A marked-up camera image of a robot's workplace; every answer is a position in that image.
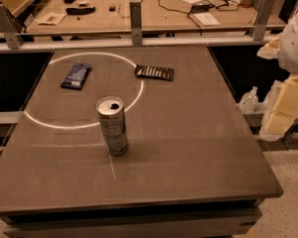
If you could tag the white paper sheet right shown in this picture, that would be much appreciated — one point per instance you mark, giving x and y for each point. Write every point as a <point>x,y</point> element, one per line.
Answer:
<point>207,19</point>

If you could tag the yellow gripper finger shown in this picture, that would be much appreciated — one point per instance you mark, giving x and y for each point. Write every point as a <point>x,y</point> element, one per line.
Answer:
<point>270,50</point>
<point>281,109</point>

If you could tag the middle metal bracket post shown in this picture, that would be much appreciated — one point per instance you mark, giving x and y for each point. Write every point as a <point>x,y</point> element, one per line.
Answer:
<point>136,22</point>

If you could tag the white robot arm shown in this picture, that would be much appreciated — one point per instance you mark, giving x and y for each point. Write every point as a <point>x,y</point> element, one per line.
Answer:
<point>288,47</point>

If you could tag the silver energy drink can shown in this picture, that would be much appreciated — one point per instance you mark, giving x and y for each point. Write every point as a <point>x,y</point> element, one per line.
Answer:
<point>111,116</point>

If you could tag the white paper card left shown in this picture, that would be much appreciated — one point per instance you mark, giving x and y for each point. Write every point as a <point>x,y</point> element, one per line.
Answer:
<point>51,19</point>

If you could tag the black power adapter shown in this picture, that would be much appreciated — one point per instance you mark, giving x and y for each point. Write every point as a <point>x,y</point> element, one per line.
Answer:
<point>200,8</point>

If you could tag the black tool on bench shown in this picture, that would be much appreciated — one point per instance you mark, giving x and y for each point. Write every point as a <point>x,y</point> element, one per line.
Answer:
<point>80,11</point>

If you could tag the left metal bracket post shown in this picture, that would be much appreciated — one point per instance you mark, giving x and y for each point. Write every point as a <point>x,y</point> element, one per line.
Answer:
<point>10,28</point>

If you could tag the right metal bracket post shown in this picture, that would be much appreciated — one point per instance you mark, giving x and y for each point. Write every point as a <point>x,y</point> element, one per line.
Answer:
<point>259,27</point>

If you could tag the blue rxbar blueberry bar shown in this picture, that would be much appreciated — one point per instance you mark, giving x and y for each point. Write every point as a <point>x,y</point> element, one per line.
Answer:
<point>77,76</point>

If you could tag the metal bracket post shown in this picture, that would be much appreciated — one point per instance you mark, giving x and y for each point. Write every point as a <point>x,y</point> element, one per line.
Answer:
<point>259,27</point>
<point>136,22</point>
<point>10,28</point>

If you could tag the clear bottle left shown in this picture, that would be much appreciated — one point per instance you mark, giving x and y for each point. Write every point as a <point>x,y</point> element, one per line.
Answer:
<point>249,101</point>

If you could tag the wooden back workbench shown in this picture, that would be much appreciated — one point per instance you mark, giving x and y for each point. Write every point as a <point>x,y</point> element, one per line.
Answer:
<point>158,16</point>

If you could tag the metal side shelf right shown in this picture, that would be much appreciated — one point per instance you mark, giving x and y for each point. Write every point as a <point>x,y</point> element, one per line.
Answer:
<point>254,119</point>

